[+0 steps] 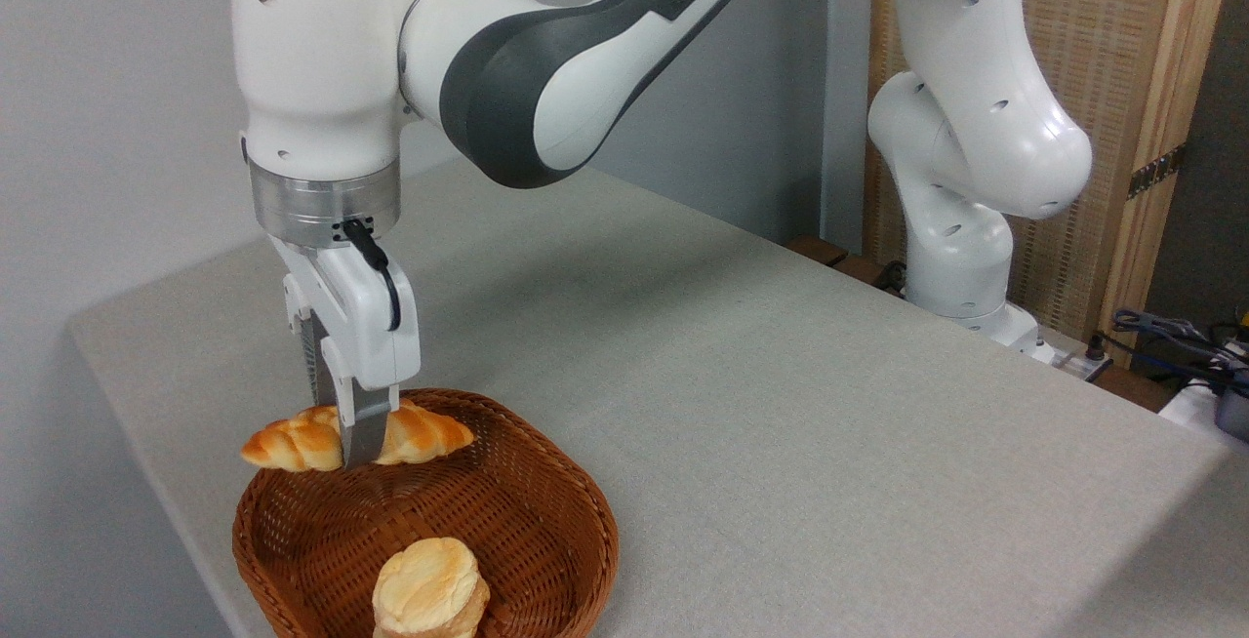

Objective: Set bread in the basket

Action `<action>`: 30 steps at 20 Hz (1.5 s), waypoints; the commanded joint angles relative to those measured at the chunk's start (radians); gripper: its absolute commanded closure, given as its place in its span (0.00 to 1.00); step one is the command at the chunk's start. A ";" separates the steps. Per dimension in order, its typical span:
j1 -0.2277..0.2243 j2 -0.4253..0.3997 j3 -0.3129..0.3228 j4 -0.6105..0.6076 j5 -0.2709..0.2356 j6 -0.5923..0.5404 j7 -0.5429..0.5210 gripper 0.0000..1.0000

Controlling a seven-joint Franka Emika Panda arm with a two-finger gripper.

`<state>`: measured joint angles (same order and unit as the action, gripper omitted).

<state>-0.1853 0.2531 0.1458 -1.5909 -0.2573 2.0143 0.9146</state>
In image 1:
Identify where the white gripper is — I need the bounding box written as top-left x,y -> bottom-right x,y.
268,233 -> 423,470

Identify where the braided golden bread loaf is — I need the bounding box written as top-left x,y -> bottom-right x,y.
240,399 -> 476,473

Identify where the brown wicker basket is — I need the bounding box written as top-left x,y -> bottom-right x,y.
232,388 -> 620,638

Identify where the round pale bread roll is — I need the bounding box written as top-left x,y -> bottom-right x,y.
372,538 -> 491,638

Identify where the grey tablecloth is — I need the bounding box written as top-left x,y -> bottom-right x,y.
66,160 -> 1249,638

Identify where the metal screen hinge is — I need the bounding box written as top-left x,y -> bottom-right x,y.
1127,143 -> 1187,200

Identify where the white box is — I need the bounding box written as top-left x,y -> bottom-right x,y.
1159,379 -> 1230,429

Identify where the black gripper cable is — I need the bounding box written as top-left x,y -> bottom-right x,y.
342,219 -> 402,332

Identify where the blue and black cable bundle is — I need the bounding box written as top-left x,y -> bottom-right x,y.
1110,308 -> 1249,387

